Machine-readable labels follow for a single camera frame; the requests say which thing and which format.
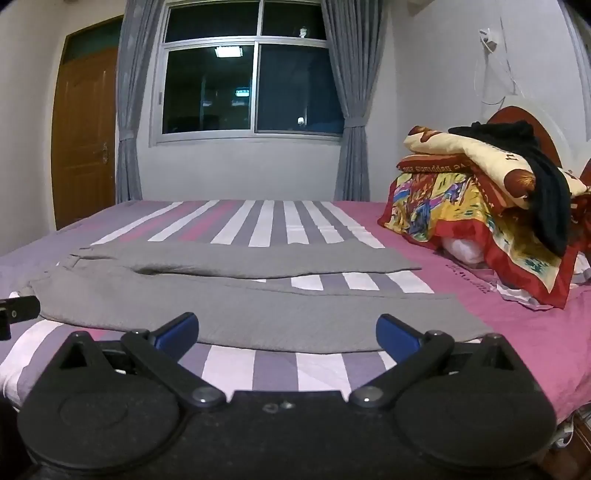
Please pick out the cream printed blanket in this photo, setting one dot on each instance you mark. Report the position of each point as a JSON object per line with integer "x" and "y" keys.
{"x": 489, "y": 157}

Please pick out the brown wooden furniture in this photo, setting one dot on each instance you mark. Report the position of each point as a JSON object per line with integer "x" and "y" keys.
{"x": 572, "y": 452}

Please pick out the red and white headboard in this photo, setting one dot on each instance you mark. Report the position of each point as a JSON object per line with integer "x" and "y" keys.
{"x": 508, "y": 115}

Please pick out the black cloth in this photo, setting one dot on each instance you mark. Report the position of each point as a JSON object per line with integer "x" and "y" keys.
{"x": 549, "y": 207}

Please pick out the white pillow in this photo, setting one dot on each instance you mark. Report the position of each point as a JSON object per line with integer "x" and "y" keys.
{"x": 461, "y": 249}

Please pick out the colourful red-bordered blanket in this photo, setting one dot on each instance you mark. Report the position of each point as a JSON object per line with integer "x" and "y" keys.
{"x": 429, "y": 207}

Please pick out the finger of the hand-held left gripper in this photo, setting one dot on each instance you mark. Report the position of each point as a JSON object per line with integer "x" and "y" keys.
{"x": 21, "y": 308}

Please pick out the sliding glass window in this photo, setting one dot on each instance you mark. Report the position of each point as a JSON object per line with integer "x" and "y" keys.
{"x": 207, "y": 92}

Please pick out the brown wooden door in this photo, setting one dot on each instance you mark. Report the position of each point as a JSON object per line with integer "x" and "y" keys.
{"x": 83, "y": 138}

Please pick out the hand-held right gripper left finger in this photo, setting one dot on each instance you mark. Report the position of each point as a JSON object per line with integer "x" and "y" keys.
{"x": 178, "y": 330}

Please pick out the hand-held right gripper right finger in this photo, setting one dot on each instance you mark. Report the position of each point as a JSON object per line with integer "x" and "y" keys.
{"x": 397, "y": 334}

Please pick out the grey curtain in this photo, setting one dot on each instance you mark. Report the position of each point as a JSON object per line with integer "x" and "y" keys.
{"x": 355, "y": 92}
{"x": 129, "y": 92}

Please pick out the grey pants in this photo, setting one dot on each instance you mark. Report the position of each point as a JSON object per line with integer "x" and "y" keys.
{"x": 277, "y": 318}

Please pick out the white wall socket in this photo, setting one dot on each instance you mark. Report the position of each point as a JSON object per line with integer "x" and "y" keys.
{"x": 489, "y": 39}

